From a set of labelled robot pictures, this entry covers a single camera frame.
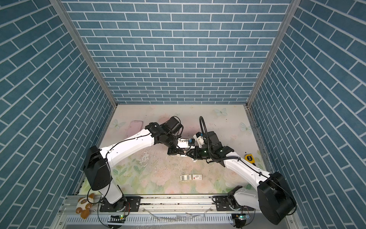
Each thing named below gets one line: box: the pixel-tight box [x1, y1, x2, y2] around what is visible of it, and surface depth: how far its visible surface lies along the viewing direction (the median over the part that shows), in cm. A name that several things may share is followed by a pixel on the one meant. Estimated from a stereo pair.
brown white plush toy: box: [75, 192, 95, 220], surface depth 72 cm
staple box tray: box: [180, 174, 192, 181], surface depth 84 cm
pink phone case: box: [125, 120, 143, 139], surface depth 105 cm
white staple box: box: [192, 174, 203, 180], surface depth 84 cm
